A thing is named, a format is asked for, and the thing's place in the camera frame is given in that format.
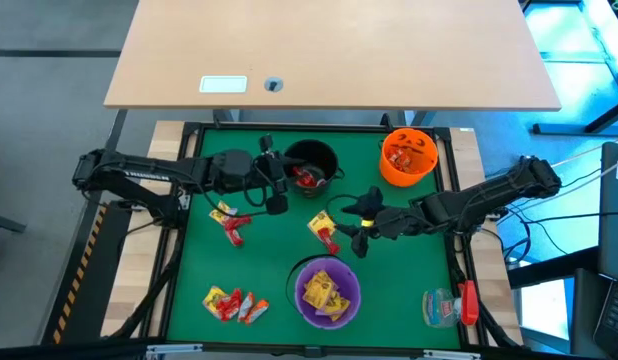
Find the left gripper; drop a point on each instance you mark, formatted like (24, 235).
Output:
(276, 172)

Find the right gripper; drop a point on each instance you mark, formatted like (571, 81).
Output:
(379, 215)

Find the yellow candy packet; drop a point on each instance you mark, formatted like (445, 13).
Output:
(214, 299)
(336, 306)
(321, 222)
(221, 210)
(318, 289)

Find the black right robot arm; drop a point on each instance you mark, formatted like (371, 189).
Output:
(489, 192)

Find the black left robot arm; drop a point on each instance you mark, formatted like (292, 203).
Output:
(139, 167)

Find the red candy packet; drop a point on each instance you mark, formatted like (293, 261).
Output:
(239, 222)
(229, 305)
(235, 237)

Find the red KitKat packet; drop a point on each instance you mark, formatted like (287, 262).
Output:
(305, 177)
(330, 242)

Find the black cauldron bucket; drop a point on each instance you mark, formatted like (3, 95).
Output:
(314, 150)

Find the orange pumpkin bucket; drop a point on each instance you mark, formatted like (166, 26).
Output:
(389, 175)

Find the purple pumpkin bucket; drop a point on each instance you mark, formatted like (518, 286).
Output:
(349, 280)

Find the green table mat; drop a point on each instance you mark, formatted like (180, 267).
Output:
(269, 280)

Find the white rectangular desk plate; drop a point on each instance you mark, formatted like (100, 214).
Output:
(223, 84)

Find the light wooden desk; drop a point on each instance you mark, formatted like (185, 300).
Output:
(334, 50)

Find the Windex spray bottle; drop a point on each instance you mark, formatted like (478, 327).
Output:
(441, 307)

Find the black desk foot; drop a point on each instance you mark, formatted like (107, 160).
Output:
(559, 129)

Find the black plate with hazard stripes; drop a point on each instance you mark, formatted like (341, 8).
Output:
(89, 270)

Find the grey closed laptop with sticker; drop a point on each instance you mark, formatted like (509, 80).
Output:
(614, 225)

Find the open laptop with keyboard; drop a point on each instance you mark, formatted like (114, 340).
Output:
(611, 320)

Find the black table frame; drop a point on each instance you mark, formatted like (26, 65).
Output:
(289, 125)

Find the silver mounting bracket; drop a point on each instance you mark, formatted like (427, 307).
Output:
(184, 201)
(451, 355)
(174, 349)

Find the black diagonal frame strut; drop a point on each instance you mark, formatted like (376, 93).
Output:
(489, 320)
(154, 295)

